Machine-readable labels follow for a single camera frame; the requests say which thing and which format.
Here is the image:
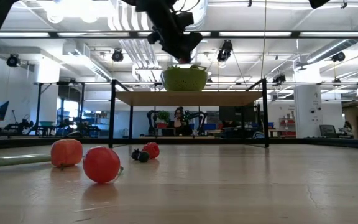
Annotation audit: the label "black overhead camera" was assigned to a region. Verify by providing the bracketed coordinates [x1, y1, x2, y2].
[216, 39, 234, 63]

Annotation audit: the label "thin hanging cable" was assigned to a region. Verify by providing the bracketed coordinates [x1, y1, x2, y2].
[260, 0, 268, 80]

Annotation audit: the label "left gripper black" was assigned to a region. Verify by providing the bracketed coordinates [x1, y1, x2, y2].
[135, 0, 203, 63]

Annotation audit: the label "black monitor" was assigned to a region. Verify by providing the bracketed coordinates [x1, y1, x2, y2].
[218, 105, 257, 123]

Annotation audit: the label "orange toy peach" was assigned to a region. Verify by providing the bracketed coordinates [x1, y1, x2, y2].
[50, 138, 84, 171]

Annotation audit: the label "white pillar with sign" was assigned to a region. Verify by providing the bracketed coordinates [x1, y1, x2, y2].
[293, 84, 323, 138]

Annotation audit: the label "red toy raspberry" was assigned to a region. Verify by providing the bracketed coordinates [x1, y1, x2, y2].
[144, 142, 161, 160]

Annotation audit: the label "green plastic colander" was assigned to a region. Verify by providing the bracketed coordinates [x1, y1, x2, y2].
[160, 64, 209, 92]

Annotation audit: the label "light green cucumber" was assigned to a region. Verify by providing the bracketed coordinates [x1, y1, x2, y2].
[0, 154, 53, 167]

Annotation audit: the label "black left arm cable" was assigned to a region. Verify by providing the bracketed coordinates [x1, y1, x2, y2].
[172, 0, 202, 15]

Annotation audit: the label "black aluminium frame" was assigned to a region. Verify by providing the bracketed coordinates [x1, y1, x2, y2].
[0, 136, 358, 149]

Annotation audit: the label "person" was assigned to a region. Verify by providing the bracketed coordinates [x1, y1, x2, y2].
[172, 106, 192, 136]
[342, 121, 354, 135]

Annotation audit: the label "black background workstation frame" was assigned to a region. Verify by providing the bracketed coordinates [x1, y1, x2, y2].
[32, 81, 88, 136]

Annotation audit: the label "black ceiling spotlight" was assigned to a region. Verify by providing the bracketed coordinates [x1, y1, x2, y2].
[272, 73, 287, 84]
[6, 54, 21, 68]
[111, 48, 125, 63]
[331, 51, 347, 63]

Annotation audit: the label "wooden shelf riser black legs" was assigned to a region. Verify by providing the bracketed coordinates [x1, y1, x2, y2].
[108, 78, 270, 149]

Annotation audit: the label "green background plant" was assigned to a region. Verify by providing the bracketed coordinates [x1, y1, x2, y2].
[157, 111, 171, 124]

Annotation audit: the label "white shelf red boxes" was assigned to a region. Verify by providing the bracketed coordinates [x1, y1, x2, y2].
[278, 117, 296, 138]

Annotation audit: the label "small dark desk monitor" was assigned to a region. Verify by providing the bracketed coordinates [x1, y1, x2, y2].
[319, 124, 337, 138]

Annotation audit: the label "overhead LED light bar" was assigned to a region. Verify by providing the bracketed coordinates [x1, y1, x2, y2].
[0, 30, 358, 39]

